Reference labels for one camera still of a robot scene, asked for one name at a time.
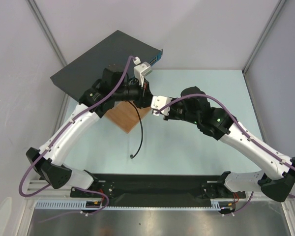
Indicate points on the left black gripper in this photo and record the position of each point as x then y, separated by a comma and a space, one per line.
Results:
144, 96

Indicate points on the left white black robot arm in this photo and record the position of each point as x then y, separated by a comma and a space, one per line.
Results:
115, 85

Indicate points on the aluminium rail frame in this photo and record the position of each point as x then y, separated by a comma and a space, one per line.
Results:
37, 189

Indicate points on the dark grey network switch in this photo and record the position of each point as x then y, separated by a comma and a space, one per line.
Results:
81, 74

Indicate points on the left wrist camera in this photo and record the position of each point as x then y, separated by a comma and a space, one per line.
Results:
141, 69

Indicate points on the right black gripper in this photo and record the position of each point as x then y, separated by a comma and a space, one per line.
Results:
172, 113

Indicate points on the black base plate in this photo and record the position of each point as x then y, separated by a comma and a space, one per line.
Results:
158, 190

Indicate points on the wooden board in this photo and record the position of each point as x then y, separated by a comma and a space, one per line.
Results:
124, 116

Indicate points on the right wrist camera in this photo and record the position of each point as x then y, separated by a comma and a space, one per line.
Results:
158, 102

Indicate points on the white slotted cable duct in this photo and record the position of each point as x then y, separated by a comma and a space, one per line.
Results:
82, 205

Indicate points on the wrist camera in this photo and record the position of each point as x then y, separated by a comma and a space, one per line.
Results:
158, 102
141, 69

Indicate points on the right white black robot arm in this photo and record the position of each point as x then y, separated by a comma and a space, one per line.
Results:
277, 171

